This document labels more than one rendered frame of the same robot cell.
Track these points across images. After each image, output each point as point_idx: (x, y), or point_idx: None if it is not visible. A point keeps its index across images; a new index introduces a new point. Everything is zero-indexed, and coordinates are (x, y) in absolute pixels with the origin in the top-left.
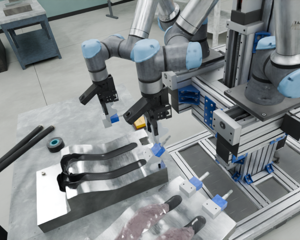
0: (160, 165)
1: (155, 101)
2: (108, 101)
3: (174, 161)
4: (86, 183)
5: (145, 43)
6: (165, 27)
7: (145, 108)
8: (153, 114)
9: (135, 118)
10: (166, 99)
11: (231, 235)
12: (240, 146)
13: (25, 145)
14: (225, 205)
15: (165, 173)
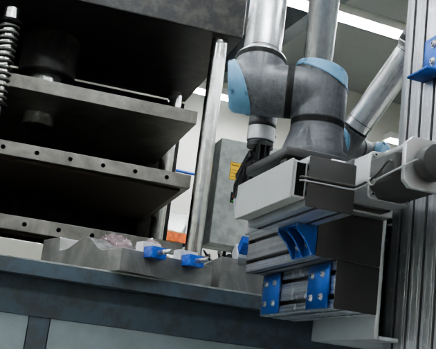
0: (222, 252)
1: (254, 156)
2: None
3: (257, 293)
4: (205, 257)
5: None
6: None
7: (244, 160)
8: (242, 168)
9: (238, 172)
10: (257, 155)
11: (115, 268)
12: (249, 244)
13: None
14: (149, 251)
15: (219, 267)
